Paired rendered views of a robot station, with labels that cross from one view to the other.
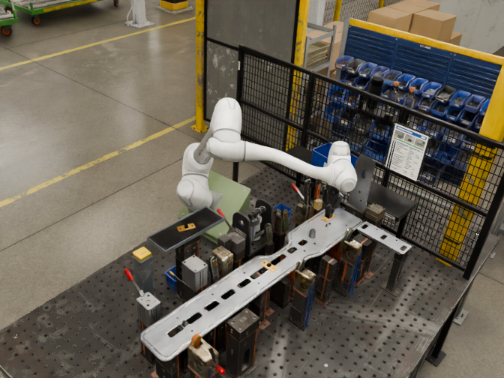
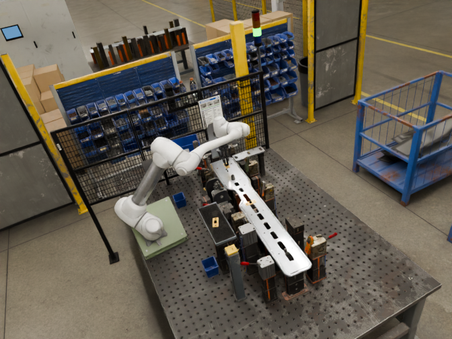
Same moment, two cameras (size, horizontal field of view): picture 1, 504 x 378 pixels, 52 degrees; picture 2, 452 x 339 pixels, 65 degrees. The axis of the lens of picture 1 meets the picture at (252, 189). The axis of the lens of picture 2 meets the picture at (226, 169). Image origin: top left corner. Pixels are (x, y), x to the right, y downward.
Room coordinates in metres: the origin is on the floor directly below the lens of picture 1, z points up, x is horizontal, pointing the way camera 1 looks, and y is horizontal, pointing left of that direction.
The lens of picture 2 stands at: (0.88, 1.67, 2.77)
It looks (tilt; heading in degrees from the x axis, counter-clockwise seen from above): 35 degrees down; 303
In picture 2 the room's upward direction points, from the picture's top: 10 degrees counter-clockwise
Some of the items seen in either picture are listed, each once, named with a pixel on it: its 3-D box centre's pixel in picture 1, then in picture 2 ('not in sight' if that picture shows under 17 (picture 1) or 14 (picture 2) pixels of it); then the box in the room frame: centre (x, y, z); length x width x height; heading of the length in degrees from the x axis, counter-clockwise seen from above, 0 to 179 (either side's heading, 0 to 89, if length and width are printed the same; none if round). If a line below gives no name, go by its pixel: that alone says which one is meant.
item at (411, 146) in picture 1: (406, 151); (211, 111); (2.56, -0.86, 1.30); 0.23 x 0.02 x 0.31; 49
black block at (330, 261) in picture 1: (326, 280); (257, 191); (1.95, -0.42, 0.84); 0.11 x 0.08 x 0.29; 49
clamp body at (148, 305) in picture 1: (150, 328); (268, 280); (1.53, 0.41, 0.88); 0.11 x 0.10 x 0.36; 49
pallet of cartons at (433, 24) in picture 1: (411, 51); (46, 101); (6.74, -1.97, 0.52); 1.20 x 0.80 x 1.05; 140
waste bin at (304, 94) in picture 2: not in sight; (313, 82); (2.42, -3.74, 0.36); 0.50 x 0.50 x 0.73
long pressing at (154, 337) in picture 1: (267, 269); (252, 204); (1.84, -0.10, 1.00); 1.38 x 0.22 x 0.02; 139
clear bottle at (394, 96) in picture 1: (392, 98); (183, 91); (2.76, -0.77, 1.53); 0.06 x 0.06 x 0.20
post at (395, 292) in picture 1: (396, 269); (261, 163); (2.08, -0.80, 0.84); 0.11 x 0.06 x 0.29; 49
